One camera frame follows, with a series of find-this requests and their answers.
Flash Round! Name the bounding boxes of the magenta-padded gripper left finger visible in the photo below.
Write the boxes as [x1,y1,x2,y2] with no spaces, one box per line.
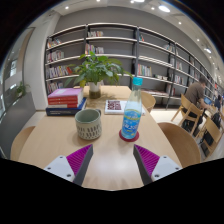
[43,143,94,187]

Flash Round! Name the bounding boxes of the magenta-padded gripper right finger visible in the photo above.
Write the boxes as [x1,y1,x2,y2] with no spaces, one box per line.
[133,144,183,186]

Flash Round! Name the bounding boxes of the clear blue-capped water bottle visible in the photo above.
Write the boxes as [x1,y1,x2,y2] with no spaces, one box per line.
[120,76,144,140]

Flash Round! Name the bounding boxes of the cream patterned ceramic cup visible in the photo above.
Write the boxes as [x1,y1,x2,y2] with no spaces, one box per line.
[74,108,103,141]

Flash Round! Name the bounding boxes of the flat round red coaster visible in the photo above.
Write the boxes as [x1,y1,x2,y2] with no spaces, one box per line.
[118,129,140,143]

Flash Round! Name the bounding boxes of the thick dark blue book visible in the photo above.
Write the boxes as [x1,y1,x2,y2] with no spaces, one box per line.
[45,97,88,117]

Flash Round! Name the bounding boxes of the red book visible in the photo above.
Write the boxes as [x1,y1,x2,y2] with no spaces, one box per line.
[47,96,83,105]
[47,101,81,109]

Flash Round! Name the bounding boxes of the person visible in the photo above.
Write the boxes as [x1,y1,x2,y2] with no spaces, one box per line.
[182,77,209,111]

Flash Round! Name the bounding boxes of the white book with patterned cover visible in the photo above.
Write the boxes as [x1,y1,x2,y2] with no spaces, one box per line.
[104,99,147,116]

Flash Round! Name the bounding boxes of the small potted floor plant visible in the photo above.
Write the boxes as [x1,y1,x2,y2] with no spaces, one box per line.
[13,80,31,100]

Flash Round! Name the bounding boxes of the green potted table plant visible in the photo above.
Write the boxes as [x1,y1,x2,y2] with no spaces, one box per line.
[64,50,133,100]

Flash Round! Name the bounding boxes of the round ceiling lights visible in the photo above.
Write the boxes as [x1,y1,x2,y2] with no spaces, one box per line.
[63,0,214,54]

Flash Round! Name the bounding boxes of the grey wall shelf unit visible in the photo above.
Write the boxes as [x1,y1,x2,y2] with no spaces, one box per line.
[44,22,223,108]

